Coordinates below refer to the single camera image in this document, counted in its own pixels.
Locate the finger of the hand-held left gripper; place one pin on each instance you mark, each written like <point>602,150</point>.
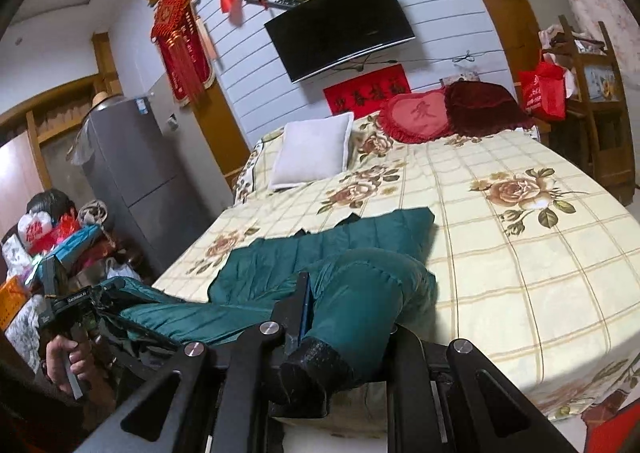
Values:
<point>107,290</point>

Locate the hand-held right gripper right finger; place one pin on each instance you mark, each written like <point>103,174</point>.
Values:
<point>415,383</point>

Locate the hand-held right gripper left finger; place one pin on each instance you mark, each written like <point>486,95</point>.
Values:
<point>280,328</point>

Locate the green puffer jacket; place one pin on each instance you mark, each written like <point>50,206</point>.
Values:
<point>370,293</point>

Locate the person's left hand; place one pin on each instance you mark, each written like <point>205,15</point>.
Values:
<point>55,360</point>

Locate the teal flat packet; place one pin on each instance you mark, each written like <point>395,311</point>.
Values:
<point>75,243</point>

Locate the white floral cloth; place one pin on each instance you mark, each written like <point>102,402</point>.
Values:
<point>22,338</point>

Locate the white plastic bag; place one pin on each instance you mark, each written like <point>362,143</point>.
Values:
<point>35,230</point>

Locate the rolled beige cloth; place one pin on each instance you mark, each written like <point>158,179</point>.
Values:
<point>95,213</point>

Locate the dark round bundle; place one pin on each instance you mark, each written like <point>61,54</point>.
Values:
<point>50,202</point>

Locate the grey refrigerator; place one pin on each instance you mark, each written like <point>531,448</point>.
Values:
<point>135,173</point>

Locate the bed with floral checked sheet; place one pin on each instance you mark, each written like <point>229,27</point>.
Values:
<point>500,258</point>

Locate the white square pillow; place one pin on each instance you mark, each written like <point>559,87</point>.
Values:
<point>312,153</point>

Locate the straw hat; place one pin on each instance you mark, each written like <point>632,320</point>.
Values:
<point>104,100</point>

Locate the red cloth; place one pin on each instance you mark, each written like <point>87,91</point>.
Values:
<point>610,425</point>

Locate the red heart-shaped pillow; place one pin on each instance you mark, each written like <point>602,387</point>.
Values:
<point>415,115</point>

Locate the red tasselled pennant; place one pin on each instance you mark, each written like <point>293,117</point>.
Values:
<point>182,48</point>

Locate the dark red velvet pillow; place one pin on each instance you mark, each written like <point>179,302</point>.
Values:
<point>485,105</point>

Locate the small printed card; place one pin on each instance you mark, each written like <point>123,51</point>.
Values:
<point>457,79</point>

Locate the wooden shelf rack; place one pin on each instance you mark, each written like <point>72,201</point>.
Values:
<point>600,133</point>

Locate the small red flag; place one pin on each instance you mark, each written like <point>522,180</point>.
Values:
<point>231,3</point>

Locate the red shopping bag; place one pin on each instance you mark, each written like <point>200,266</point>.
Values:
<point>542,90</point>

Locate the red paper wall banner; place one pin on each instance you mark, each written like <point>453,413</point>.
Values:
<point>365,90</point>

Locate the black wall television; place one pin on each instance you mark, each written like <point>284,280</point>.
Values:
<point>340,28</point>

